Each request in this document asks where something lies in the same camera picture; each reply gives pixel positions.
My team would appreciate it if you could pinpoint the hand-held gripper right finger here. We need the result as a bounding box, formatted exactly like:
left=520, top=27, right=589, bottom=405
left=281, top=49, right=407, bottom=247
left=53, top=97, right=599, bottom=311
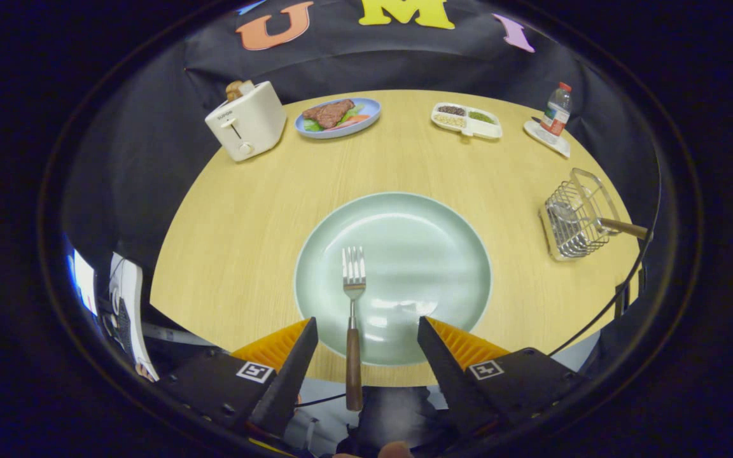
left=417, top=316, right=587, bottom=440

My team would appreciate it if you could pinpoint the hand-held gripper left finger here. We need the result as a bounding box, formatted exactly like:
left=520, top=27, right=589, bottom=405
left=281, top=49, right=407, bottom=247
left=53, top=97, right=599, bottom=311
left=157, top=317, right=319, bottom=440

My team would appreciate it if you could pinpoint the fork with wooden handle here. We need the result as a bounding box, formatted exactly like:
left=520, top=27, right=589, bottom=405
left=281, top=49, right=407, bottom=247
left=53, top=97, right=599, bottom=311
left=342, top=246, right=367, bottom=412

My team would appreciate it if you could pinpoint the spoon with wooden handle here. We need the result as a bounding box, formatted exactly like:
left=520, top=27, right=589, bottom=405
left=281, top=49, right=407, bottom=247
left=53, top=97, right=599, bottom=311
left=548, top=202, right=650, bottom=241

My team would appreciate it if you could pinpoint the light green plate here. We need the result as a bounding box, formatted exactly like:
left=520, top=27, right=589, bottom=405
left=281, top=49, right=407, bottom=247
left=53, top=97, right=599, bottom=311
left=294, top=192, right=493, bottom=367

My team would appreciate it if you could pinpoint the white side desk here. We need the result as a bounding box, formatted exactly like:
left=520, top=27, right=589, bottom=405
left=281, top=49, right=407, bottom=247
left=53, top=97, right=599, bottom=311
left=109, top=253, right=160, bottom=382

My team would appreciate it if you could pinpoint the lit monitor screen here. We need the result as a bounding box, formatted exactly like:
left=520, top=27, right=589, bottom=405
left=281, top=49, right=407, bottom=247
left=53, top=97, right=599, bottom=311
left=69, top=248, right=99, bottom=317

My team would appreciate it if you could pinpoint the white divided dish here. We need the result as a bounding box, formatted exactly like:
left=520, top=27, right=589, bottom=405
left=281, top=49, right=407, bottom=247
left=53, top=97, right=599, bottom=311
left=431, top=102, right=503, bottom=140

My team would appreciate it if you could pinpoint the white toaster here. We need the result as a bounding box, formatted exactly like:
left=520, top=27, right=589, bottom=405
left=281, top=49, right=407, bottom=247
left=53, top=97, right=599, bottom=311
left=205, top=81, right=288, bottom=162

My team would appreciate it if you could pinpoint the white square coaster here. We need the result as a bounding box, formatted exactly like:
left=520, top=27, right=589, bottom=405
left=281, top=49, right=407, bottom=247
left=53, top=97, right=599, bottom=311
left=524, top=118, right=571, bottom=158

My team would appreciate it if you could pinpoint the brown steak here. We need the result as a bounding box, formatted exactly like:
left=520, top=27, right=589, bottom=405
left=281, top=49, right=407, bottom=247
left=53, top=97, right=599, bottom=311
left=302, top=99, right=356, bottom=130

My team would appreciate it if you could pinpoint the blue plate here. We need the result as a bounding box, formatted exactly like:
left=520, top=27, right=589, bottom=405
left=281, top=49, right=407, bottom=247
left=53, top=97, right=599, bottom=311
left=295, top=97, right=382, bottom=139

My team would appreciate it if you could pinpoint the plastic bottle with red cap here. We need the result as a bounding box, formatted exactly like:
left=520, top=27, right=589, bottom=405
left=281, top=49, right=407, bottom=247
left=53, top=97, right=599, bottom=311
left=540, top=82, right=573, bottom=137

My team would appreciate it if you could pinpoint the black backdrop cloth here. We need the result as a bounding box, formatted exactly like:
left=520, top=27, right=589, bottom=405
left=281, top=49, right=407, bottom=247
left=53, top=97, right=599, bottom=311
left=61, top=0, right=663, bottom=281

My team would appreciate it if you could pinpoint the metal wire basket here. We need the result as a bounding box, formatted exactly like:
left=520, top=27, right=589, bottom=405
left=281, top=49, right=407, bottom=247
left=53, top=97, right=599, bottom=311
left=539, top=168, right=622, bottom=262

